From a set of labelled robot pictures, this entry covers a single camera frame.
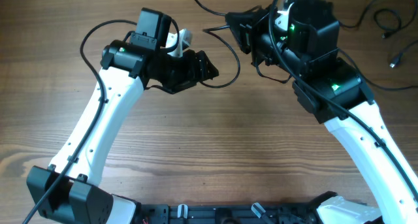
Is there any black usb cable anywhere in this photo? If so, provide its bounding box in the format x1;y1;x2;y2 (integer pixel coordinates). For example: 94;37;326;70
188;0;310;89
338;0;418;39
338;40;418;91

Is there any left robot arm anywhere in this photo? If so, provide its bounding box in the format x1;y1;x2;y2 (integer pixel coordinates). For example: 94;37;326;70
26;8;219;223

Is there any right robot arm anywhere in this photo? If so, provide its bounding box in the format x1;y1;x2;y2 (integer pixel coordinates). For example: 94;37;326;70
225;0;417;223

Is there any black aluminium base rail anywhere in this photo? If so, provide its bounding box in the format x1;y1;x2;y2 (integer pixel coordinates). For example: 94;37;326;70
132;203;322;224

